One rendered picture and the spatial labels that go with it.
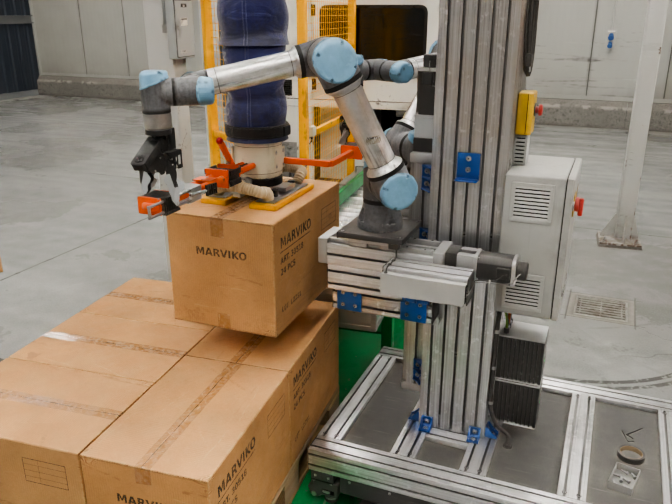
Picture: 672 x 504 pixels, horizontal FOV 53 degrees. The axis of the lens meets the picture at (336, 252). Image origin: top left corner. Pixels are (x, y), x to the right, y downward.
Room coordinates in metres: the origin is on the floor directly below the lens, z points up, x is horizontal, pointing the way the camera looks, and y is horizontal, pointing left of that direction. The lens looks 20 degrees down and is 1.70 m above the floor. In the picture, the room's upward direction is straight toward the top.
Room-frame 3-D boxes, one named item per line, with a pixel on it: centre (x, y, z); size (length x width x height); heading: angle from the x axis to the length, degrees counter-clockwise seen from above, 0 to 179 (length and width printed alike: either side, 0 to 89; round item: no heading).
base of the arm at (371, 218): (2.10, -0.15, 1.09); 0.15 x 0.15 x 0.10
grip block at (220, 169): (2.13, 0.37, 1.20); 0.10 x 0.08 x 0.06; 69
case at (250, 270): (2.36, 0.28, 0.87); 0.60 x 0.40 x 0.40; 159
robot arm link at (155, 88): (1.82, 0.48, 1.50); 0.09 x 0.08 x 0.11; 103
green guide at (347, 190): (4.24, -0.03, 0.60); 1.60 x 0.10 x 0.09; 163
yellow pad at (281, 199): (2.33, 0.19, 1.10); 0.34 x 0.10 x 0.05; 159
